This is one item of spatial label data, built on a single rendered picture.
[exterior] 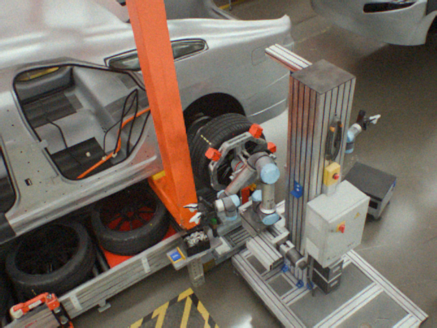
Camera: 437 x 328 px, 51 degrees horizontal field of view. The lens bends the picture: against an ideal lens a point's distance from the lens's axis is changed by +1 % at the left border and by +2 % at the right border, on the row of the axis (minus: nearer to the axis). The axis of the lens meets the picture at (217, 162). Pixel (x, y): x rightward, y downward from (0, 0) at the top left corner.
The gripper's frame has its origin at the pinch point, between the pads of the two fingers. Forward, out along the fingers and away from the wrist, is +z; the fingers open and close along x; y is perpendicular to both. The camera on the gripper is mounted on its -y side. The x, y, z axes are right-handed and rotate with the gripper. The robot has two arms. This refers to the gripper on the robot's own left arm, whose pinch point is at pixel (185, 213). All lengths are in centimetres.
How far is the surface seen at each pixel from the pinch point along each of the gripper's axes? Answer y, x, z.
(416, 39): 18, 179, -309
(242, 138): 3, 68, -65
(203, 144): 5, 79, -35
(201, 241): 64, 37, -12
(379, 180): 83, 58, -187
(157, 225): 65, 72, 17
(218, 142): 2, 71, -46
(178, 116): -45, 42, -14
